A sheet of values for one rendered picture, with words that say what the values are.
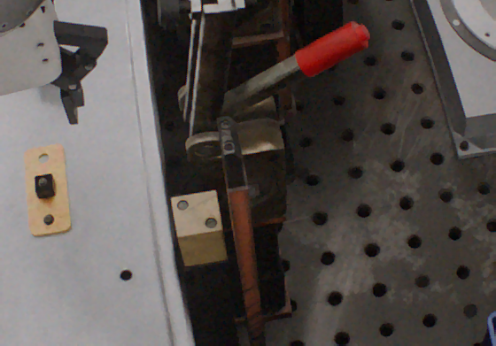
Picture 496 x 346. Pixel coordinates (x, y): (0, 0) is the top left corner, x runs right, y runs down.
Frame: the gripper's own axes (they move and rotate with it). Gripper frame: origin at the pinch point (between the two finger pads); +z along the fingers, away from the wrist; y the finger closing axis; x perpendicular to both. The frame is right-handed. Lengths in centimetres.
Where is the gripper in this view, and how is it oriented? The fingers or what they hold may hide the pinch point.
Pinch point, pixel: (16, 113)
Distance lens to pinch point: 77.7
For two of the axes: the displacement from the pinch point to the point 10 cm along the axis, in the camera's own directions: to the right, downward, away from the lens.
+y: -9.8, 1.7, -0.4
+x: 1.7, 8.5, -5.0
